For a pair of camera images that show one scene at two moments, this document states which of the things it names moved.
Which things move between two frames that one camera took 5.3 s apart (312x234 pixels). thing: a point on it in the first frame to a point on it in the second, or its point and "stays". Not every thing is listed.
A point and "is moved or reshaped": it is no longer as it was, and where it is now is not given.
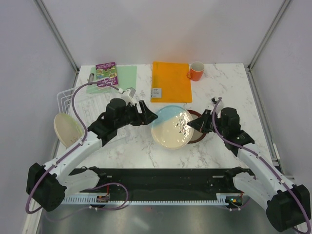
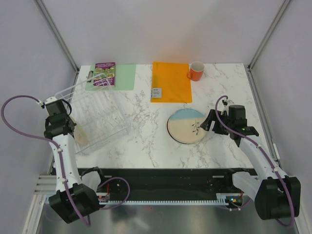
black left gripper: [146, 117] to [48, 120]
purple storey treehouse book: [107, 73] stays
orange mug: [197, 71] stays
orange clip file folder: [169, 82] stays
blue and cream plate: [169, 129] is moved or reshaped
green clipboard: [126, 77] stays
